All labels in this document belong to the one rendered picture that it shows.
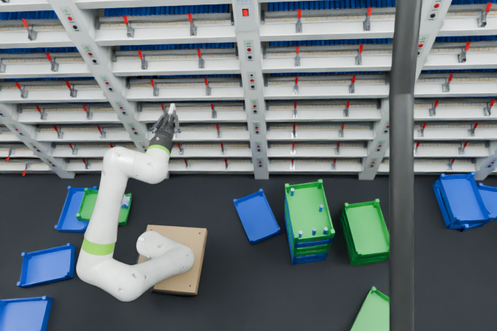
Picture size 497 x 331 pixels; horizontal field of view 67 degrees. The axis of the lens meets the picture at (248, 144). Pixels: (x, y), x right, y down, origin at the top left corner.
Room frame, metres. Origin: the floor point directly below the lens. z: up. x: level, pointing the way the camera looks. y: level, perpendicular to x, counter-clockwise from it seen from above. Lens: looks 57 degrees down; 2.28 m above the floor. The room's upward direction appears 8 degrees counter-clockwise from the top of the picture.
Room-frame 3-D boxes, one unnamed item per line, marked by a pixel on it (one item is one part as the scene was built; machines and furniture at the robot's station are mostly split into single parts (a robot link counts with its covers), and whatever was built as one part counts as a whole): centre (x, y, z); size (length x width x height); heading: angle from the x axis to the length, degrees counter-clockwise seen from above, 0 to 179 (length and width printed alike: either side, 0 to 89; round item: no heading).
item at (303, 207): (0.75, -0.26, 0.44); 0.30 x 0.20 x 0.08; 0
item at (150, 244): (0.64, 0.53, 0.48); 0.16 x 0.13 x 0.19; 59
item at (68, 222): (1.15, 1.19, 0.04); 0.30 x 0.20 x 0.08; 171
